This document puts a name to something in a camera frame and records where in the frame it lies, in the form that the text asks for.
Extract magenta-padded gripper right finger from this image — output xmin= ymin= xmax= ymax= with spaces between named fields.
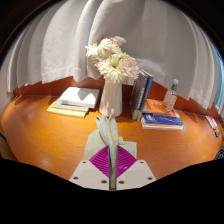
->
xmin=115 ymin=144 xmax=157 ymax=192

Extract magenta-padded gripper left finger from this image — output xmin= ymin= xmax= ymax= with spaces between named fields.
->
xmin=68 ymin=144 xmax=112 ymax=192

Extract pale green towel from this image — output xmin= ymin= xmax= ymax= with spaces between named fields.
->
xmin=83 ymin=108 xmax=138 ymax=191

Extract yellow flat book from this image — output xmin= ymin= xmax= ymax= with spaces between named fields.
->
xmin=46 ymin=105 xmax=88 ymax=119

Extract orange flat book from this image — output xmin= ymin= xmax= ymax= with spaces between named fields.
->
xmin=143 ymin=98 xmax=181 ymax=119

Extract grey flat book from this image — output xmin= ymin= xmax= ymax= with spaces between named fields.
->
xmin=51 ymin=98 xmax=90 ymax=113

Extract white ceramic vase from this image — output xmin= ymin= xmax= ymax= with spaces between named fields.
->
xmin=98 ymin=79 xmax=123 ymax=118

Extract white closed book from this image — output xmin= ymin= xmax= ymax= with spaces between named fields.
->
xmin=59 ymin=86 xmax=101 ymax=109

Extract blue upright book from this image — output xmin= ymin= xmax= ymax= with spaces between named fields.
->
xmin=136 ymin=74 xmax=154 ymax=122

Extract clear plastic bottle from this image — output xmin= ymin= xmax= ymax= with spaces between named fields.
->
xmin=163 ymin=78 xmax=180 ymax=113

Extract red and white packet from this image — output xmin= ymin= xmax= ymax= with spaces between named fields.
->
xmin=204 ymin=114 xmax=218 ymax=131

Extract white flower bouquet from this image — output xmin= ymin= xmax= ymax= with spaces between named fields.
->
xmin=84 ymin=35 xmax=141 ymax=84

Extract window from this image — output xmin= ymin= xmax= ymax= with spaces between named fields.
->
xmin=213 ymin=43 xmax=224 ymax=111

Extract white curtain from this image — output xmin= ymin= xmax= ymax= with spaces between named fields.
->
xmin=0 ymin=0 xmax=224 ymax=116

